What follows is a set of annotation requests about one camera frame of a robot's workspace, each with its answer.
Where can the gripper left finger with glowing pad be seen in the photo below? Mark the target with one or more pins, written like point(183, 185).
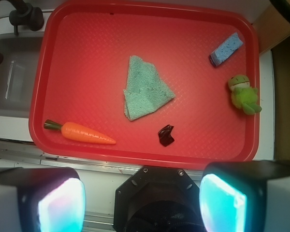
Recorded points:
point(41, 200)

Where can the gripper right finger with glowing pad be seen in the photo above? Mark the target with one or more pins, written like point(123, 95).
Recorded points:
point(251, 196)

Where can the blue sponge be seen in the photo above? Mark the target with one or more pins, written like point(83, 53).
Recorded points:
point(225, 50)

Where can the orange toy carrot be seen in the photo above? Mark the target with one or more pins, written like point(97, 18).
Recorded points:
point(79, 133)

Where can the green plush frog toy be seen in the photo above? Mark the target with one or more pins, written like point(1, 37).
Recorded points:
point(243, 96)

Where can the small black crumpled object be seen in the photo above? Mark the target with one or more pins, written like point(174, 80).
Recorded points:
point(165, 137)

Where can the grey sink basin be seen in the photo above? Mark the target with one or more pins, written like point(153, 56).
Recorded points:
point(18, 70)

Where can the red plastic tray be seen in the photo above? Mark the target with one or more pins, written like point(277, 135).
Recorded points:
point(83, 68)

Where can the green folded cloth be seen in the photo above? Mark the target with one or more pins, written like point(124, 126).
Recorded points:
point(145, 91)

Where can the black faucet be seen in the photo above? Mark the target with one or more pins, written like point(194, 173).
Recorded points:
point(25, 15)

